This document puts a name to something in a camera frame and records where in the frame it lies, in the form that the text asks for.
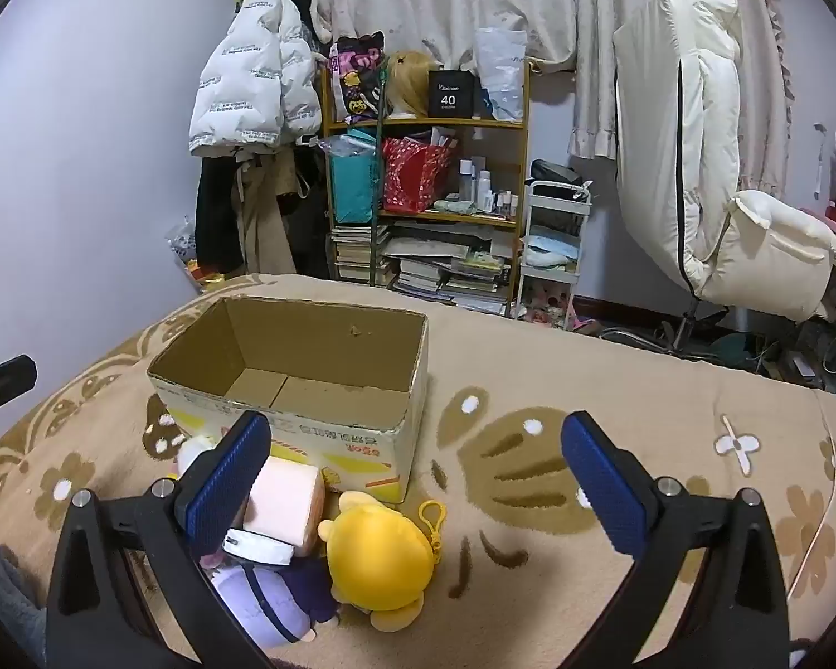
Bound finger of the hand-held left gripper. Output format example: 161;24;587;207
0;354;38;457

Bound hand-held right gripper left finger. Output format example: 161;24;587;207
45;410;273;669

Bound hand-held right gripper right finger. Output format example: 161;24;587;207
561;410;790;669

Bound pink-haired purple-dressed plush doll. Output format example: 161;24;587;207
205;461;346;646

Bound yellow plush toy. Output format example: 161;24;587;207
318;489;447;634

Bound cardboard box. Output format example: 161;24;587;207
146;296;429;503

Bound pink toys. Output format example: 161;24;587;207
526;282;576;328

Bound dark green cloth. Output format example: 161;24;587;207
711;334;760;367

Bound colourful packets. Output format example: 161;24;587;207
183;259;234;294

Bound grey fleece clothing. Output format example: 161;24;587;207
0;526;46;669

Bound white plastic bag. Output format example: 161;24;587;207
166;218;200;273

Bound blue white cloth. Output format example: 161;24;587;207
522;225;579;269

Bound black hanging coat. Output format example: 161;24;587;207
195;153;245;276

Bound dark hanging garment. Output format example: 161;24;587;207
279;139;332;280

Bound beige hanging coat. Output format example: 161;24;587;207
233;149;300;276

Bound pile of books and magazines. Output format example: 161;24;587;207
383;223;517;314

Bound stack of books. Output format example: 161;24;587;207
330;225;391;287

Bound white trolley cart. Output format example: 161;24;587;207
514;181;593;328

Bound black pouch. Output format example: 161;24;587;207
529;159;586;188

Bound row of cosmetic bottles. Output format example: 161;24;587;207
458;159;523;217

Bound teal paper bag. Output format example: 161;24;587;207
329;129;381;225

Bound white padded chair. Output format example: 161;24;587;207
599;0;836;360

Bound red gift bag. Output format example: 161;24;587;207
381;135;455;215

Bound wooden shelf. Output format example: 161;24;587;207
322;59;532;318

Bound white puffer jacket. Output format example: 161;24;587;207
188;0;323;158

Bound black square box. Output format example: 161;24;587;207
428;70;476;119

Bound black pink printed bag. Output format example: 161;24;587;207
327;31;387;119

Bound clear plastic bag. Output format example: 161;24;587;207
475;26;529;121

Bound blonde wig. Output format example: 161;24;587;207
385;50;436;119

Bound tangle of floor cables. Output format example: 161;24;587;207
745;313;836;391

